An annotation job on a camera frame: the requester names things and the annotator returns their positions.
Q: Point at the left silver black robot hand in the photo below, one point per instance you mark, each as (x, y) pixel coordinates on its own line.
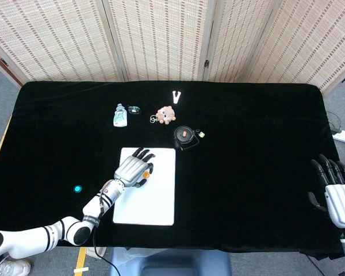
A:
(130, 171)

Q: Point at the woven bamboo folding screen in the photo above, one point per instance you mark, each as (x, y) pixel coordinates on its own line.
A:
(161, 37)

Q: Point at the cyan button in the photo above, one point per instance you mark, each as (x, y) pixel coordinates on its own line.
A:
(77, 189)

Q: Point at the small black clip device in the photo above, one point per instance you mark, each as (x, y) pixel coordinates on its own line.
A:
(134, 109)

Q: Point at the white sneaker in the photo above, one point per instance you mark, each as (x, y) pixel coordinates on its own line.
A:
(11, 268)

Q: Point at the white V-shaped clip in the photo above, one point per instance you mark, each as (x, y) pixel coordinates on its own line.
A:
(176, 101)

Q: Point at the black velvet tablecloth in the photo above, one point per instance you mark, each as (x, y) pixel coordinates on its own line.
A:
(247, 172)

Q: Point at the orange button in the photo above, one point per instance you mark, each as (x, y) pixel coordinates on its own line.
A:
(145, 174)

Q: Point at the black teapot with orange knob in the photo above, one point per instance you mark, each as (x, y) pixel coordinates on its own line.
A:
(179, 139)

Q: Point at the white magnetic board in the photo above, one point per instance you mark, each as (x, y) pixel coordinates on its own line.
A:
(155, 207)

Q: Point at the white plastic container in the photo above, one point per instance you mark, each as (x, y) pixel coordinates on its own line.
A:
(100, 250)

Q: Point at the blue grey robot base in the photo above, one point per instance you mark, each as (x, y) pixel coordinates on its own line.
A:
(172, 261)

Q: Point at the small clear plastic bottle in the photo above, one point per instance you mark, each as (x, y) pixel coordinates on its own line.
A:
(120, 118)

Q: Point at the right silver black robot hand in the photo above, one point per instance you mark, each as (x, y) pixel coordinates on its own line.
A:
(342, 204)

